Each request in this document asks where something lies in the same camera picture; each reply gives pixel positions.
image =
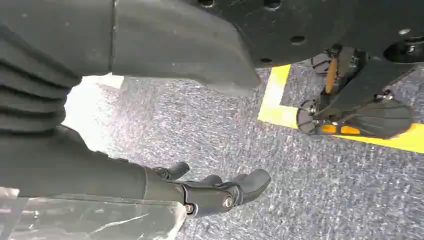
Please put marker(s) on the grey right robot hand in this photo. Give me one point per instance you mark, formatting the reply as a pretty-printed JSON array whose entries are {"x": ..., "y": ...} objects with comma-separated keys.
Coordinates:
[{"x": 172, "y": 43}]

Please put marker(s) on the yellow floor tape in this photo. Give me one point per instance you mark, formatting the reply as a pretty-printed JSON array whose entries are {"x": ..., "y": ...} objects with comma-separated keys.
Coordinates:
[{"x": 275, "y": 109}]

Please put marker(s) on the ribbed grey right arm sleeve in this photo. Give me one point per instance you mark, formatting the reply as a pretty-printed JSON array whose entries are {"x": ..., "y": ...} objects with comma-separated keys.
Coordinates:
[{"x": 30, "y": 96}]

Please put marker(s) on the clear plastic cover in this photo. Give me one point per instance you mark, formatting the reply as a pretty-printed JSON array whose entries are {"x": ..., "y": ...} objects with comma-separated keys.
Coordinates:
[{"x": 92, "y": 222}]

